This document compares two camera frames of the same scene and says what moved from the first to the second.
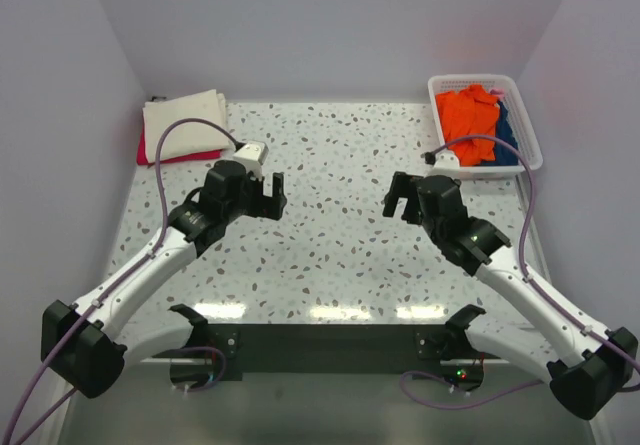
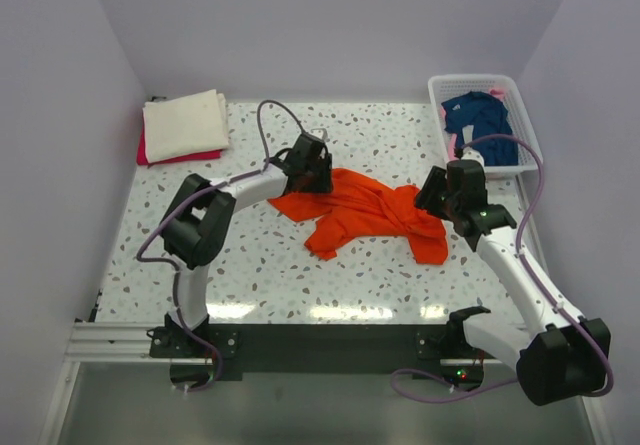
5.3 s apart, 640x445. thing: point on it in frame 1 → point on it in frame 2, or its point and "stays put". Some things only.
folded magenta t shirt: [142, 158] stays put
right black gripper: [402, 186] → [425, 198]
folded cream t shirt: [188, 136] stays put
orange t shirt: [470, 111] → [360, 205]
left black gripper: [269, 207] → [324, 185]
